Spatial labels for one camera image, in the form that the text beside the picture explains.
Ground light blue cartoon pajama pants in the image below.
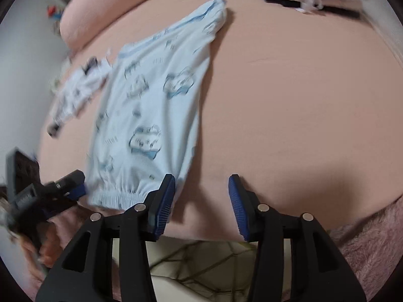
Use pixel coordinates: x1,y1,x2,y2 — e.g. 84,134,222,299
85,0,227,211

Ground white crumpled clothes pile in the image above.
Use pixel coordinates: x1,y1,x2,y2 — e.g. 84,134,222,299
46,54,112,138

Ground person left hand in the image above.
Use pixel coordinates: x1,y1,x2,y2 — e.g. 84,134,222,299
19,222,63,272

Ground pink round bed sheet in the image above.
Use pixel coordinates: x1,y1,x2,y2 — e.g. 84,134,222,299
39,0,402,240

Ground rolled pink quilt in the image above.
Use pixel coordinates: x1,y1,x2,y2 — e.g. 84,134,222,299
59,0,146,52

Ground folded navy garment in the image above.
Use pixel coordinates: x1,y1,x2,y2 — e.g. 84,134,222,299
265,0,360,19

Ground gold wire basket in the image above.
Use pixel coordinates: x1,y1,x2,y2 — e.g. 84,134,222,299
147,237,257,301

